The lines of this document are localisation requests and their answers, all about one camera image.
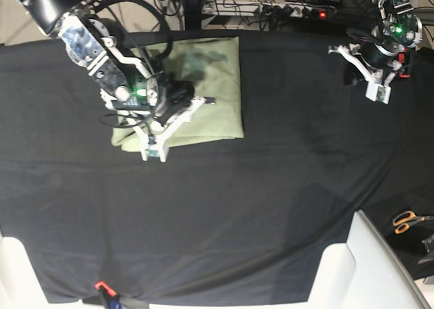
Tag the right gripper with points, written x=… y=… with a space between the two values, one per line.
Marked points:
x=176 y=103

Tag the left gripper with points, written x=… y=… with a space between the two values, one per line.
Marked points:
x=371 y=63

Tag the green T-shirt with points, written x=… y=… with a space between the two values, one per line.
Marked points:
x=213 y=66

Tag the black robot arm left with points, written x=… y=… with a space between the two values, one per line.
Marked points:
x=396 y=22

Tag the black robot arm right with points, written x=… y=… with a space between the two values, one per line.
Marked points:
x=133 y=84

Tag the red black clamp right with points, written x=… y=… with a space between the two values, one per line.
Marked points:
x=405 y=59

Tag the white power strip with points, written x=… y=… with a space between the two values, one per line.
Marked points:
x=291 y=9

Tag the black table cloth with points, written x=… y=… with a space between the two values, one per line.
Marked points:
x=235 y=222

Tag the black device at right edge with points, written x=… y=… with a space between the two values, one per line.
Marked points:
x=428 y=244

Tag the white block right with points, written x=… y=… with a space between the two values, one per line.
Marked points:
x=363 y=272

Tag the white block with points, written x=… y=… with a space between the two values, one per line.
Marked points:
x=363 y=272
x=20 y=287

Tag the red blue clamp bottom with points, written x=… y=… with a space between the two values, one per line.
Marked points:
x=109 y=298

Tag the white block left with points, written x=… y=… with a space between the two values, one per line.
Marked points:
x=20 y=287

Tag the orange handled scissors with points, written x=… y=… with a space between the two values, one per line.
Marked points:
x=405 y=220

